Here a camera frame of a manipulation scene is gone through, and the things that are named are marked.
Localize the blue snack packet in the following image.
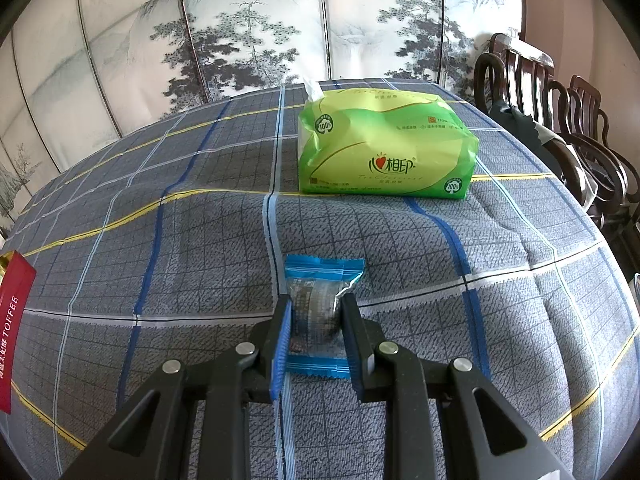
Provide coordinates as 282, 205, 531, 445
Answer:
284, 255, 366, 379

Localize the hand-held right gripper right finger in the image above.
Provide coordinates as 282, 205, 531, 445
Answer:
341, 294, 576, 480

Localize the blue plaid tablecloth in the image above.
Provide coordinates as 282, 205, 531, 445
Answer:
0, 77, 630, 480

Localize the dark cloth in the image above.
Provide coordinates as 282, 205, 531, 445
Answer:
487, 100, 557, 147

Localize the green tissue pack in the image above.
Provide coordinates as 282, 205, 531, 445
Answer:
297, 80, 479, 202

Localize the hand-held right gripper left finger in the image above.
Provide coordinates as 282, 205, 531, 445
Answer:
60, 294, 294, 480

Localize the painted landscape folding screen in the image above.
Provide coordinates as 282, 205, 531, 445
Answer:
0, 0, 526, 241

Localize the red and gold tin box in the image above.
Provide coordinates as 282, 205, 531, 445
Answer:
0, 251, 38, 415

